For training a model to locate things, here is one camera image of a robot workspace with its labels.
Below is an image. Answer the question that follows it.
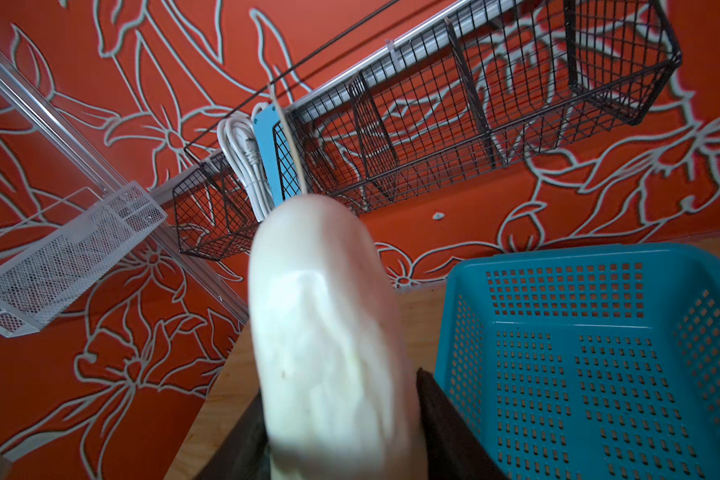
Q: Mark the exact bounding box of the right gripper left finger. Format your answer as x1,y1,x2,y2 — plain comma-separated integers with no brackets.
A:
194,392,271,480

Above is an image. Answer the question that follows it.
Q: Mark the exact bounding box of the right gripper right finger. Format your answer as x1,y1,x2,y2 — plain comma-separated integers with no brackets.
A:
416,368,507,479

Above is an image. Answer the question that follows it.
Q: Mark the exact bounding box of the white radish toy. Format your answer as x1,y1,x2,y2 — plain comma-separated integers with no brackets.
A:
248,194,428,479

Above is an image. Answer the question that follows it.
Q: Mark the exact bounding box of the teal plastic basket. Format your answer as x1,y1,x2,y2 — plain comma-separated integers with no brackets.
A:
434,243,720,479

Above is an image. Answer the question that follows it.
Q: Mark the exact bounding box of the light blue box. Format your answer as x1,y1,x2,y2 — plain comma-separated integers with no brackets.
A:
252,104,301,206

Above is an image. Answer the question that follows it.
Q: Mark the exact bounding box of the clear acrylic wall bin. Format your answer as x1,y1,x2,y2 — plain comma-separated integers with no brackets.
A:
0,182,167,338

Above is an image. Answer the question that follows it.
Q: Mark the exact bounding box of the white cable bundle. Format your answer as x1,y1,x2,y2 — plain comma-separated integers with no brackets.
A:
215,101,277,224

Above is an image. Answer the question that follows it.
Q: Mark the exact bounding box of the black wire wall basket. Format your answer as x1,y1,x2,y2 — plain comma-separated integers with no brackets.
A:
171,0,684,263

